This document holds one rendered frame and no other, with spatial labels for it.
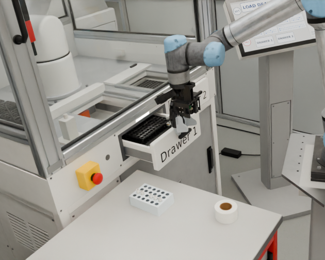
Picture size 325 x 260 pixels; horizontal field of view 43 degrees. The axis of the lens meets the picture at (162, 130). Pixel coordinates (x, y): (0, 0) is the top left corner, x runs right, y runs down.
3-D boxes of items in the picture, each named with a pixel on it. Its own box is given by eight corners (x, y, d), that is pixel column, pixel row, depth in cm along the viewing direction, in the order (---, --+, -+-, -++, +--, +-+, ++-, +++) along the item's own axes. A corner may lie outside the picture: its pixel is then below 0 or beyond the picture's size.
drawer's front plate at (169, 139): (200, 134, 163) (198, 110, 158) (158, 172, 143) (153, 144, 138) (197, 133, 164) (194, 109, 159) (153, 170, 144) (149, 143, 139)
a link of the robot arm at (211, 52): (228, 35, 131) (196, 36, 136) (217, 45, 122) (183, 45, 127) (229, 59, 135) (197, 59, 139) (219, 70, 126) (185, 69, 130)
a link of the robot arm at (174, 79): (162, 72, 136) (176, 64, 141) (164, 85, 138) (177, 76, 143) (181, 75, 131) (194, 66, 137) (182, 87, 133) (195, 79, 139)
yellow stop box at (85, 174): (104, 180, 139) (100, 163, 136) (89, 192, 134) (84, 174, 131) (94, 177, 142) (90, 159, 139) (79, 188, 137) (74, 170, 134)
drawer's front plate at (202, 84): (209, 99, 193) (207, 77, 188) (174, 125, 173) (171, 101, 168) (206, 98, 194) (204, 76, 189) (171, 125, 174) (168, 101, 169)
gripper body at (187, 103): (189, 120, 138) (185, 87, 133) (168, 116, 143) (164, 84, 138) (201, 111, 143) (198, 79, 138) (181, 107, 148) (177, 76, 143)
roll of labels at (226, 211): (239, 210, 128) (239, 200, 127) (236, 225, 123) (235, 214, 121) (217, 208, 131) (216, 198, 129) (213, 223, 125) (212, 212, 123)
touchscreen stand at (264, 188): (336, 207, 236) (351, 33, 189) (263, 226, 230) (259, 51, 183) (293, 163, 279) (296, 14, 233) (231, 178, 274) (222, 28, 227)
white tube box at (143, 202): (174, 202, 136) (173, 193, 135) (159, 216, 131) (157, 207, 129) (146, 191, 144) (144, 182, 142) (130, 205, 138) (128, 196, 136)
